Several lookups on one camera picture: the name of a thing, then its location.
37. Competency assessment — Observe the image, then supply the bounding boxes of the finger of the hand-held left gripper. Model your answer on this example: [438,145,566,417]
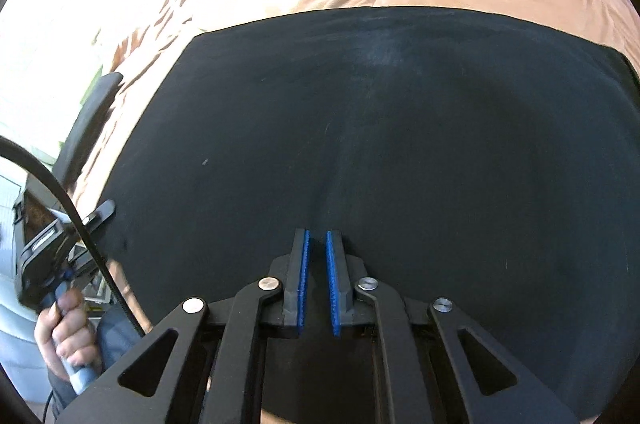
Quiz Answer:
[80,199,117,231]
[72,249,108,286]

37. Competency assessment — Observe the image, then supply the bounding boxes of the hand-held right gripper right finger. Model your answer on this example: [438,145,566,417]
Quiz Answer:
[326,229,576,424]

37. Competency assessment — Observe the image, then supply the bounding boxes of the person's left hand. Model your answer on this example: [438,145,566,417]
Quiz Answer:
[35,291,101,375]

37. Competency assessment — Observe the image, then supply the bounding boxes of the black pants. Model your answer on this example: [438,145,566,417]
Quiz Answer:
[97,6,640,424]

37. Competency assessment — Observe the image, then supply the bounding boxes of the black braided cable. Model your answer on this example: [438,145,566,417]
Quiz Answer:
[0,136,147,337]

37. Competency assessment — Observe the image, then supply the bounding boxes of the folded black cloth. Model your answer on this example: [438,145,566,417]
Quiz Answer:
[52,71,124,192]

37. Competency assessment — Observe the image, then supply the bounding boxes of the person's left leg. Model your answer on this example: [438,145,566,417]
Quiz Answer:
[97,304,146,357]

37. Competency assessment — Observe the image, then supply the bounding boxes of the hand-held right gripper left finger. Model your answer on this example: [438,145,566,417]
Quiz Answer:
[55,228,311,424]

